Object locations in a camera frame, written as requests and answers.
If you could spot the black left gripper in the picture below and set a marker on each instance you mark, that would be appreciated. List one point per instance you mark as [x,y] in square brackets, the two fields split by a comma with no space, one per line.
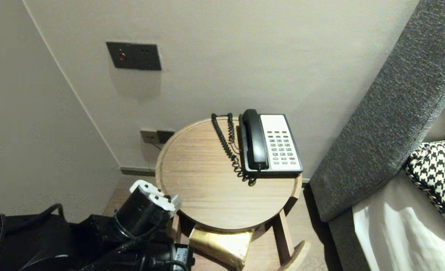
[184,258]

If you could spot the gold tissue pack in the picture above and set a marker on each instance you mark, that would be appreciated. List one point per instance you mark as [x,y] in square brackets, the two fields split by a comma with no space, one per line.
[222,244]

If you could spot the curved wooden table drawer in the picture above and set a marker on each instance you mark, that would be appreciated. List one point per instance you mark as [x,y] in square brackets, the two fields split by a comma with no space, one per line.
[282,237]

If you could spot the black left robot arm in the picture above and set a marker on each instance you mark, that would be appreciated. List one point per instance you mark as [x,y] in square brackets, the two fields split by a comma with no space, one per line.
[139,218]

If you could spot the round wooden side table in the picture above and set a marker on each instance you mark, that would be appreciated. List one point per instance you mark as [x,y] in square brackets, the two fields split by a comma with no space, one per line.
[207,169]

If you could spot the thin grey telephone line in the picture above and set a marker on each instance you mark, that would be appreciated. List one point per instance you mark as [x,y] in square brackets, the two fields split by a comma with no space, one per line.
[157,145]

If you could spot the black telephone handset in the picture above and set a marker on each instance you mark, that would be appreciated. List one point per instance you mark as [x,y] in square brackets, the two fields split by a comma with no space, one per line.
[255,139]

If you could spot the black and white desk phone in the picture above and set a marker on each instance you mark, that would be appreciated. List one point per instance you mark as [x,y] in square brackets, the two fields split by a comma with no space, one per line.
[282,143]

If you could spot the grey upholstered bed base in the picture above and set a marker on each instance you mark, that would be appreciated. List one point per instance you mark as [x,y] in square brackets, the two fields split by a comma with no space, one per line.
[348,244]

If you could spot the white bed sheet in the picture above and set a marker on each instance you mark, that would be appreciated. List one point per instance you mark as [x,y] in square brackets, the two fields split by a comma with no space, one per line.
[406,233]

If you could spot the grey fabric headboard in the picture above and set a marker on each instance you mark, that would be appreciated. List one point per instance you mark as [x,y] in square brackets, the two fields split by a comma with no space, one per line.
[395,94]

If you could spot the black white houndstooth pillow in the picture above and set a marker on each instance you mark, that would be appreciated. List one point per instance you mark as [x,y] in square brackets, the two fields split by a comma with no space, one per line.
[440,173]

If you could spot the grey wall power outlet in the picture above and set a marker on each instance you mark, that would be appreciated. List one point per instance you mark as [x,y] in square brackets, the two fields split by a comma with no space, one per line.
[166,136]

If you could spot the beige wall data socket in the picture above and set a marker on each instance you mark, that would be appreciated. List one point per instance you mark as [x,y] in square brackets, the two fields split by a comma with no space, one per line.
[148,136]

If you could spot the dark wall switch panel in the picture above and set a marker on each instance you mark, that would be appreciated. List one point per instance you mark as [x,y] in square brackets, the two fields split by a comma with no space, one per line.
[134,56]

